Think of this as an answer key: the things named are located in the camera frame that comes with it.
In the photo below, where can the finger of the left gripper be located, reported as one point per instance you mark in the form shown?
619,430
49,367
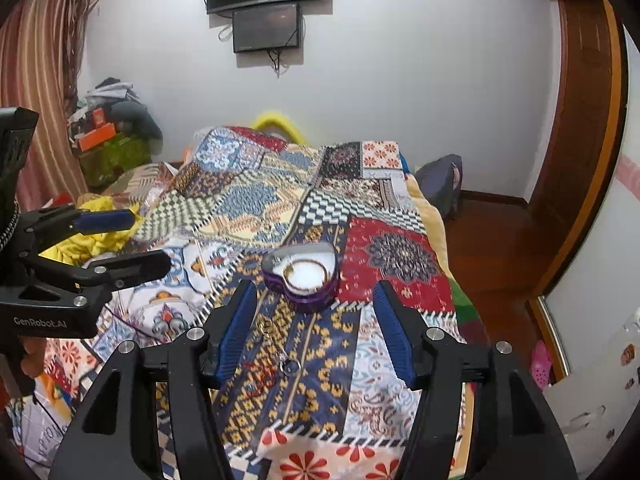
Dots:
105,220
120,267

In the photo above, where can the orange box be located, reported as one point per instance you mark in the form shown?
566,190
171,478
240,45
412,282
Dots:
96,137

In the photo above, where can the colourful patchwork bedspread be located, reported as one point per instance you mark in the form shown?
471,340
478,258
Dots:
314,395

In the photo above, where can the brown wooden door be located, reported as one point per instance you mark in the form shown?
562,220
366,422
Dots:
587,129

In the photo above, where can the purple heart-shaped tin box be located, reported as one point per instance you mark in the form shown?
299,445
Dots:
305,274

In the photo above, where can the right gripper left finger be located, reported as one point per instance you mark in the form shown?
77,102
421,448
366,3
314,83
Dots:
114,432

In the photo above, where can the yellow blanket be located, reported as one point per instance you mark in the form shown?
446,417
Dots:
80,248

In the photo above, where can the person's hand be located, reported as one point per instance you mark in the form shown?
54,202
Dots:
32,362

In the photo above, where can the small black wall monitor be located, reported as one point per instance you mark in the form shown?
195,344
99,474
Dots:
269,27

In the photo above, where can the white wardrobe with pink hearts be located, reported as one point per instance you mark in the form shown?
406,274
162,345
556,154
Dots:
595,311

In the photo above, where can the striped red curtain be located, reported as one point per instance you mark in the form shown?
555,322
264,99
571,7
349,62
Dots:
41,50

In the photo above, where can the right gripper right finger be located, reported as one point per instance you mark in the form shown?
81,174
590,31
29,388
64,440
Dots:
514,433

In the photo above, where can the pile of clothes and boxes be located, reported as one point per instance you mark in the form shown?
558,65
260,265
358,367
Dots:
138,137

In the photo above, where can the dark blue backpack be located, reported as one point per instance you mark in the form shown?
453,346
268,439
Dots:
440,183

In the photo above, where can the yellow plastic hoop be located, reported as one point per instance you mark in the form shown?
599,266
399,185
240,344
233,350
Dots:
274,119

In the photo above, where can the pink croc shoe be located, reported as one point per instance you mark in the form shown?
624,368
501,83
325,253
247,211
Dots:
541,365

